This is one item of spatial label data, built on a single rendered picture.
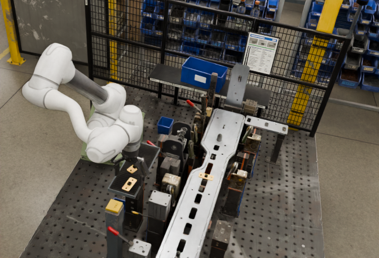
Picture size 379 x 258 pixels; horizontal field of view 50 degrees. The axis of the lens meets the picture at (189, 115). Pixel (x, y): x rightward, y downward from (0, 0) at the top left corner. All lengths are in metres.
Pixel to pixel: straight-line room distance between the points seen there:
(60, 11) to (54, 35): 0.32
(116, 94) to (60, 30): 2.33
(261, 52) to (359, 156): 1.95
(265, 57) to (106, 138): 1.63
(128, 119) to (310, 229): 1.42
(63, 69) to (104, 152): 0.63
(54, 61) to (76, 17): 2.55
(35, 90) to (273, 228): 1.54
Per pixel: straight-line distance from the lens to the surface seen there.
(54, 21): 4.75
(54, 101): 1.99
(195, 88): 2.94
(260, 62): 2.98
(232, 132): 2.64
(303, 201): 2.78
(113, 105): 2.52
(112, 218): 1.95
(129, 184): 2.00
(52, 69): 2.07
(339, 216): 3.80
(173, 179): 2.16
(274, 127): 2.78
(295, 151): 3.11
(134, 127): 1.70
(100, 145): 1.61
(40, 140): 4.08
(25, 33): 5.02
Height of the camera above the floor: 2.65
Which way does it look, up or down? 37 degrees down
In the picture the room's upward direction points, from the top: 8 degrees clockwise
